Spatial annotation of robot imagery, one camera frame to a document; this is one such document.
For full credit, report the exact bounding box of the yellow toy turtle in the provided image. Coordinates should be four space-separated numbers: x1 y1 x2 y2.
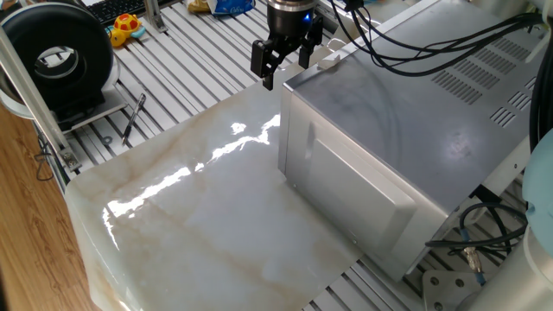
105 13 147 48

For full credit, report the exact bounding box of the black cable loop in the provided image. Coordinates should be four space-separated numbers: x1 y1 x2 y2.
425 200 528 260

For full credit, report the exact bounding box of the black ring-shaped device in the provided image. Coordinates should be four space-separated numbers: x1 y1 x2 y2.
0 2 129 133

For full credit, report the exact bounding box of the blue snack bag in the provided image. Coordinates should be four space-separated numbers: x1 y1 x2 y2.
207 0 256 16

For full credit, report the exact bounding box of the black pen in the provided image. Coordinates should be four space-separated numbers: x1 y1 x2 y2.
121 92 147 146

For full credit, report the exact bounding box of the glossy marble pattern mat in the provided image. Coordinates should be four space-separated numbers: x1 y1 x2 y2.
64 64 364 311

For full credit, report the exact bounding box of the thick black cable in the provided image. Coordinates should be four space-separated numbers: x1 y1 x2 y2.
529 38 553 152

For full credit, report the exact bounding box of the white tape piece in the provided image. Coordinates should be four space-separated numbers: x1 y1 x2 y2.
317 54 342 70

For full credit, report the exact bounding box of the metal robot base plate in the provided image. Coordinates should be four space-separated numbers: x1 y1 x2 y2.
422 270 480 311

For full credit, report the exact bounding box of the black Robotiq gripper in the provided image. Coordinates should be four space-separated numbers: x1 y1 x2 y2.
251 0 324 91

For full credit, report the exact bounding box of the black computer keyboard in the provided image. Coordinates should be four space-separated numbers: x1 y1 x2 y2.
84 0 174 25

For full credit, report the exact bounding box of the black gripper cable bundle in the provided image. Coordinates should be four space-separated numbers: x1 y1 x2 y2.
327 0 545 78

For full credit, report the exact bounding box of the blue cable with metal connector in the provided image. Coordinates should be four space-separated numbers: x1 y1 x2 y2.
460 228 487 286

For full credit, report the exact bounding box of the small aluminium bracket post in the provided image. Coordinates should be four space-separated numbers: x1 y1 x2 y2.
144 0 168 34

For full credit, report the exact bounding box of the silver microwave body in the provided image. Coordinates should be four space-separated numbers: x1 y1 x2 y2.
277 0 550 282

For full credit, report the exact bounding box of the aluminium frame post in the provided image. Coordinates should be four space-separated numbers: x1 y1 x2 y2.
0 25 83 173

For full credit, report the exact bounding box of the thin black wire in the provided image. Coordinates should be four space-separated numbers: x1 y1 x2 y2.
34 133 55 181

